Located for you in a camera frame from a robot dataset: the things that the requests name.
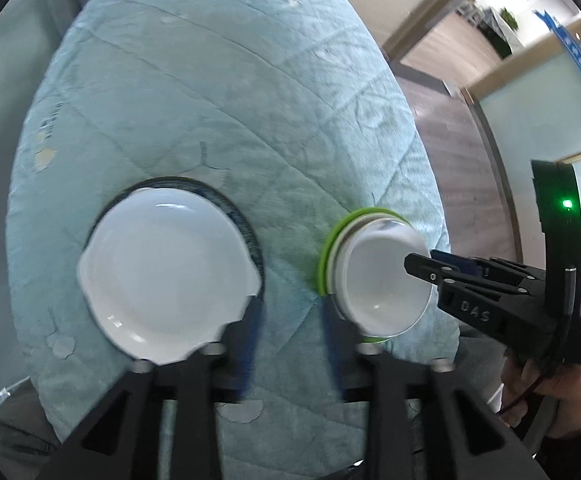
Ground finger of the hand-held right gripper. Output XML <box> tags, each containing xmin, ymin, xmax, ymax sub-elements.
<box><xmin>403</xmin><ymin>252</ymin><xmax>526</xmax><ymax>337</ymax></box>
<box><xmin>429</xmin><ymin>249</ymin><xmax>541</xmax><ymax>282</ymax></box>

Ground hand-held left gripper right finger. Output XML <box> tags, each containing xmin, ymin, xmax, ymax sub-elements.
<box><xmin>321</xmin><ymin>305</ymin><xmax>546</xmax><ymax>480</ymax></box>

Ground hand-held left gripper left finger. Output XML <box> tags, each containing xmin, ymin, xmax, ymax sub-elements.
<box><xmin>35</xmin><ymin>297</ymin><xmax>266</xmax><ymax>480</ymax></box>

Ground white bowl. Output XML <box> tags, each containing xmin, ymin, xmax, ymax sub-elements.
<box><xmin>342</xmin><ymin>220</ymin><xmax>434</xmax><ymax>338</ymax></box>
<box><xmin>327</xmin><ymin>214</ymin><xmax>407</xmax><ymax>313</ymax></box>

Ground green bowl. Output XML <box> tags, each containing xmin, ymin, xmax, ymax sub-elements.
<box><xmin>319</xmin><ymin>207</ymin><xmax>406</xmax><ymax>347</ymax></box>

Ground white plate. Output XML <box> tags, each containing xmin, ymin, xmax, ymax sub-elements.
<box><xmin>78</xmin><ymin>186</ymin><xmax>264</xmax><ymax>367</ymax></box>

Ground blue patterned plate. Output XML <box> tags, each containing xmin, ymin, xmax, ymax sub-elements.
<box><xmin>98</xmin><ymin>176</ymin><xmax>267</xmax><ymax>311</ymax></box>

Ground person's right hand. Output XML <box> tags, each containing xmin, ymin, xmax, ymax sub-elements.
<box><xmin>501</xmin><ymin>349</ymin><xmax>581</xmax><ymax>440</ymax></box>

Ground table with grey cloth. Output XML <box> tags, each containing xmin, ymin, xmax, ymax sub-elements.
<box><xmin>488</xmin><ymin>7</ymin><xmax>515</xmax><ymax>59</ymax></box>

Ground light blue quilted tablecloth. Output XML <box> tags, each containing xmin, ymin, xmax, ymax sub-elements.
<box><xmin>6</xmin><ymin>0</ymin><xmax>461</xmax><ymax>478</ymax></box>

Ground blue banner strip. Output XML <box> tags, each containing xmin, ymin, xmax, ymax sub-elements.
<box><xmin>533</xmin><ymin>7</ymin><xmax>581</xmax><ymax>126</ymax></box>

